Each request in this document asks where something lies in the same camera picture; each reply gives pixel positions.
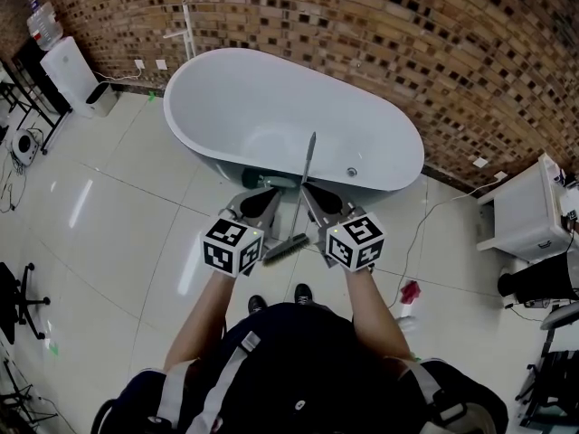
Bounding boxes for red cloth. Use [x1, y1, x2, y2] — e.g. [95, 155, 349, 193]
[400, 279, 422, 306]

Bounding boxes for small white air purifier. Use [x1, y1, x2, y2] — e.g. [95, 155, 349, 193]
[84, 80, 120, 119]

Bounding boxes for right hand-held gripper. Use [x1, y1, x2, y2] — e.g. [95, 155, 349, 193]
[301, 183, 385, 272]

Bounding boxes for thin dark floor cable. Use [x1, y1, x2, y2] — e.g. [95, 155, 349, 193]
[0, 149, 28, 214]

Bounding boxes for round white floor device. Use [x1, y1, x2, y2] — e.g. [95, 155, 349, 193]
[12, 127, 41, 163]

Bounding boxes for grey long-handled broom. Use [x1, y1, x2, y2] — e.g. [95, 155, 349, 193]
[262, 131, 318, 269]

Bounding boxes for person's right forearm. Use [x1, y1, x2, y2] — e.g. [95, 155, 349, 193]
[343, 265, 415, 362]

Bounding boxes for white freestanding bathtub faucet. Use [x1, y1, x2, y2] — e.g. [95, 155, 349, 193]
[162, 0, 197, 61]

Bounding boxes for black office chair base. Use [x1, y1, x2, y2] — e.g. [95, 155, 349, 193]
[0, 261, 52, 345]

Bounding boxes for white cabinet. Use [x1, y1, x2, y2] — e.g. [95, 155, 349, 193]
[476, 153, 579, 263]

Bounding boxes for clear water dispenser bottle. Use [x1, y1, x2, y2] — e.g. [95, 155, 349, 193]
[25, 1, 63, 52]

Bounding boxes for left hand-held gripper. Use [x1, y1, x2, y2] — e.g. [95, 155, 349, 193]
[202, 186, 284, 278]

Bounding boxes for white water dispenser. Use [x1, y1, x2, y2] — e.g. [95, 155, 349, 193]
[39, 35, 100, 118]

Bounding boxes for white plastic bottle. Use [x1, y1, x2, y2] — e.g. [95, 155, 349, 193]
[394, 303, 418, 333]

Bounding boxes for person's right black shoe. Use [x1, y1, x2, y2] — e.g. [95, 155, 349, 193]
[294, 283, 315, 307]

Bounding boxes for person's left forearm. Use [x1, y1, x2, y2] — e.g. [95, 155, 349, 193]
[162, 268, 237, 373]

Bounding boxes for white oval bathtub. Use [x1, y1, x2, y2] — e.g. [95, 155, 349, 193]
[162, 47, 425, 193]

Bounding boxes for black metal frame rack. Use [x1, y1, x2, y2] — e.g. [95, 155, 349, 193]
[0, 42, 74, 156]

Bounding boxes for black tripod stand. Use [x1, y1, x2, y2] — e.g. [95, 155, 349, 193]
[0, 354, 61, 427]

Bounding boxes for white purifier power cable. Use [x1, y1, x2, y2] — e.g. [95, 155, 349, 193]
[92, 65, 142, 83]

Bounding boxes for long white floor cable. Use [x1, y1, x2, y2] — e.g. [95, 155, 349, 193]
[384, 179, 501, 309]

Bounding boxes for grey and black chair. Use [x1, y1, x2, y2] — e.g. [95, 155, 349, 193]
[514, 302, 579, 429]

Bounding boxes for person's dark clothed torso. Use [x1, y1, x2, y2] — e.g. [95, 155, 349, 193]
[92, 302, 510, 434]

